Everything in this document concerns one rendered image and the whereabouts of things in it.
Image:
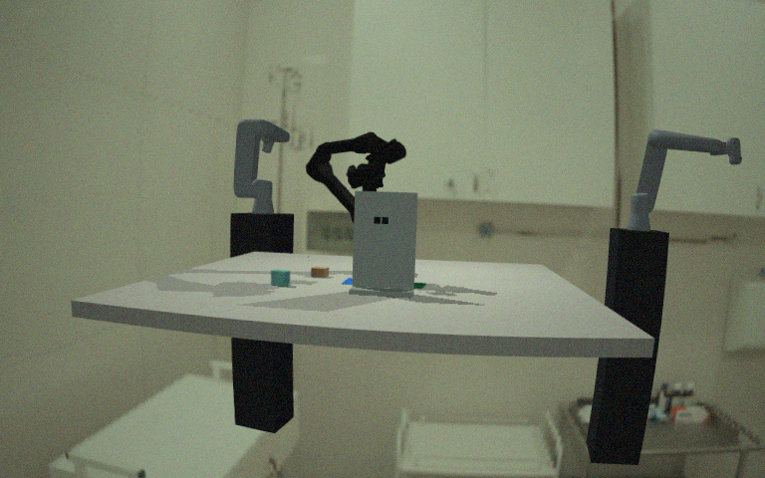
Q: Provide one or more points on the teal cube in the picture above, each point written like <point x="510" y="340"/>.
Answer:
<point x="280" y="278"/>

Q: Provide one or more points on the tan rectangular block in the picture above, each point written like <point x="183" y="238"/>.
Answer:
<point x="320" y="272"/>

